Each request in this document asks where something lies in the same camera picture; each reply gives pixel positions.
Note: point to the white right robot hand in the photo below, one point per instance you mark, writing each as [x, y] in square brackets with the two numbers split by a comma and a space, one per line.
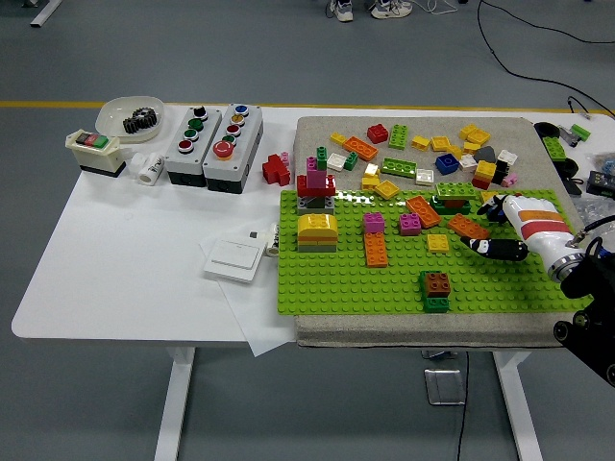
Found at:
[533, 216]

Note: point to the orange long brick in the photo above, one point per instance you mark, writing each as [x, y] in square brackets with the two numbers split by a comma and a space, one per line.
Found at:
[466, 225]
[376, 249]
[423, 211]
[360, 148]

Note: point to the lime green studded baseplate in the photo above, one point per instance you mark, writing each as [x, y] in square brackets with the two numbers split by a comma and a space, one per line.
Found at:
[336, 278]

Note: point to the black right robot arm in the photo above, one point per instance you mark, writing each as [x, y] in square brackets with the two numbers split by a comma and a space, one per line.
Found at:
[586, 283]

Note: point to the small pink brick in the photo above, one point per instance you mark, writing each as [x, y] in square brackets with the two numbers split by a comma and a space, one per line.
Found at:
[510, 179]
[285, 157]

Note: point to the black brick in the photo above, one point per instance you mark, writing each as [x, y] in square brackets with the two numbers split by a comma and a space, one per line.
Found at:
[502, 169]

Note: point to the white square brick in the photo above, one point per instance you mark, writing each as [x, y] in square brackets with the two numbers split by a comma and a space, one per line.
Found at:
[425, 177]
[467, 163]
[507, 156]
[337, 161]

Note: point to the lime long brick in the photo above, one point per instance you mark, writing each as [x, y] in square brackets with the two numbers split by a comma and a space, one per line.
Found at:
[398, 167]
[554, 148]
[456, 190]

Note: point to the grey curved brick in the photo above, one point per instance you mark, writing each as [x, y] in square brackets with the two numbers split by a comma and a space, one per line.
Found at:
[485, 155]

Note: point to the lime small brick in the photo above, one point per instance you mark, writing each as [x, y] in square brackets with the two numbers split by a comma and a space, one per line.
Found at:
[580, 130]

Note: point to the yellow flat square brick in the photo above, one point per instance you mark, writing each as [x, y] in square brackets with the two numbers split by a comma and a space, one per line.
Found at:
[386, 189]
[438, 243]

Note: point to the blue square brick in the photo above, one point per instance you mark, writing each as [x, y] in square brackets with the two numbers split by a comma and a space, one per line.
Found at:
[447, 164]

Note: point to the brown square brick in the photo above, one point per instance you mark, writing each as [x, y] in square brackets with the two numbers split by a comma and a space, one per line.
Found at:
[438, 284]

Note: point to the magenta square brick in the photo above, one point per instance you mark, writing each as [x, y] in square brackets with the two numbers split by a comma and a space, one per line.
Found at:
[374, 223]
[410, 225]

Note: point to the red square brick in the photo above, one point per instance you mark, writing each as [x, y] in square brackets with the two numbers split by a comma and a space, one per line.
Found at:
[378, 134]

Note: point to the dark green small brick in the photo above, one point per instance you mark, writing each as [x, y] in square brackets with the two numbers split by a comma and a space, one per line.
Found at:
[351, 161]

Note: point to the yellow small brick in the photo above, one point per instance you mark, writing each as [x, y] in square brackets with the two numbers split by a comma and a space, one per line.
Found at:
[337, 138]

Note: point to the yellow orange grey brick stack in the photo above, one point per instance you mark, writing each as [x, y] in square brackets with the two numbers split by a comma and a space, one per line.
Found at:
[317, 225]

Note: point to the dark green narrow brick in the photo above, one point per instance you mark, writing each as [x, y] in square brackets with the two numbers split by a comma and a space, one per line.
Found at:
[322, 158]

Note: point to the pink square brick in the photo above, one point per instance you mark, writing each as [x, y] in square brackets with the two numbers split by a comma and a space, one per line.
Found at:
[317, 180]

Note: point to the small magenta brick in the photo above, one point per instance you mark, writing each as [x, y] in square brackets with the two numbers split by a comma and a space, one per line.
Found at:
[312, 164]

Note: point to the grey arch brick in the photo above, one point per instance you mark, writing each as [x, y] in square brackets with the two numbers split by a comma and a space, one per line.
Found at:
[305, 207]

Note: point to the red wide brick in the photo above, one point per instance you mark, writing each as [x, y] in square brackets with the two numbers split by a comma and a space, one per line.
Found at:
[303, 185]

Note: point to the red cross-shaped brick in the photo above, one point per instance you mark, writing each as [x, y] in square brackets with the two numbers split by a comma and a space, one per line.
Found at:
[275, 169]

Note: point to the black fob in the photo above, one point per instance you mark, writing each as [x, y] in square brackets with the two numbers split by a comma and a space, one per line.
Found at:
[573, 186]

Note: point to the clear plastic bag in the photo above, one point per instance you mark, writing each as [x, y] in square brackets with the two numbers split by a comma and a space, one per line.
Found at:
[593, 209]

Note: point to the black box yellow marks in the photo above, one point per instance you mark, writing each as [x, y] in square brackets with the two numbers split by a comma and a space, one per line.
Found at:
[600, 182]

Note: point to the clear plastic piece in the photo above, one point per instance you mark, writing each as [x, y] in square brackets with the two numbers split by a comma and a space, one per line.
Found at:
[567, 138]

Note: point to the bag of blue parts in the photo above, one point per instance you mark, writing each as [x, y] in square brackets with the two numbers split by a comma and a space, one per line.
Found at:
[606, 162]

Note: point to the silver floor outlet box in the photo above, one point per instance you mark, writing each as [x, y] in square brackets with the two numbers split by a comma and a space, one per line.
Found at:
[444, 386]

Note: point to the white table leg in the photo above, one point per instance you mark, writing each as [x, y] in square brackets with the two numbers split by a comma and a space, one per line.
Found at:
[175, 408]
[516, 408]

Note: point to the grey-brown mat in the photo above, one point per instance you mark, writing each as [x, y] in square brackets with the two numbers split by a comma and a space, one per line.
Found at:
[312, 129]

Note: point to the white labelled cylinder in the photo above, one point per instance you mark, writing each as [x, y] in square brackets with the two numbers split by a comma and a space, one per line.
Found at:
[273, 240]

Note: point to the white paper sheet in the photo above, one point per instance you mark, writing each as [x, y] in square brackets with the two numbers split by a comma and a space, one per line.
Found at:
[259, 317]

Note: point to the grey emergency-stop control box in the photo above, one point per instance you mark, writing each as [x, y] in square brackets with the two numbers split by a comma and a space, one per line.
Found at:
[221, 168]

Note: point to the grey four-button control box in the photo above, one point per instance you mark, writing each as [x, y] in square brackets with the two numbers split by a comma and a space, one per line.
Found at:
[180, 161]

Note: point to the white pipe fitting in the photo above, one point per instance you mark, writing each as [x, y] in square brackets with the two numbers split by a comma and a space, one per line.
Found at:
[151, 170]

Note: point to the black metal gear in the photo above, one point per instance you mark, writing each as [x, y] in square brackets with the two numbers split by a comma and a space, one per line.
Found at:
[139, 121]

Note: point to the white plastic bowl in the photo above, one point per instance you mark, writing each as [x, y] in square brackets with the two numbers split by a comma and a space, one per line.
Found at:
[113, 117]

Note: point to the white furniture foot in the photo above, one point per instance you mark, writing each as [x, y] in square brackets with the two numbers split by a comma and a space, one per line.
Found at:
[45, 12]

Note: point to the dark green frame brick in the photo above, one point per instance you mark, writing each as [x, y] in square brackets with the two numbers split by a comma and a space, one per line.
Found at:
[437, 207]

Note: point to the white wall switch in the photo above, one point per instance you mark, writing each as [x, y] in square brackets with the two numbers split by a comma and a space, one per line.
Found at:
[233, 259]

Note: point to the cream red-green switch box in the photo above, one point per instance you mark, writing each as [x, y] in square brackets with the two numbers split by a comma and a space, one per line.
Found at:
[96, 156]

